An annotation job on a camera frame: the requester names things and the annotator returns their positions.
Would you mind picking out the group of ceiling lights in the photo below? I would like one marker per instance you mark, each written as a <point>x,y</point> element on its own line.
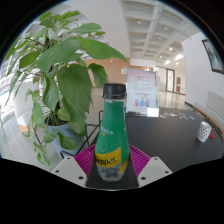
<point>179,56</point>

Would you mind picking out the white black-dotted cup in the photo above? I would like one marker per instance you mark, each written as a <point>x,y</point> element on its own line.
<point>204,131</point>

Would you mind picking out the dark-framed wall picture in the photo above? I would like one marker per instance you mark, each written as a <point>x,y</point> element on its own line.
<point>214,56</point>

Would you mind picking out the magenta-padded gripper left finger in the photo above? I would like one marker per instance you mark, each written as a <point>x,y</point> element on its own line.
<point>70,170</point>

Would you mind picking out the green-labelled clear drink bottle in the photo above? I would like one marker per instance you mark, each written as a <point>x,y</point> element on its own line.
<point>112,133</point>

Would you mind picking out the large-leaved green potted plant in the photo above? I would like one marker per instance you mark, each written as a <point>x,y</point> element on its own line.
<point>75,86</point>

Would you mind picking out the clear acrylic sign stand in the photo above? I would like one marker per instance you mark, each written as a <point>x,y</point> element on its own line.
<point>141,90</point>

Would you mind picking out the wooden wall bench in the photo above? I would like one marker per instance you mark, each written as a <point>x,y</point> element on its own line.
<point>213,111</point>

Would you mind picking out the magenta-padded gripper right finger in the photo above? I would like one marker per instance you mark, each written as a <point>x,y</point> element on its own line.
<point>153,170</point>

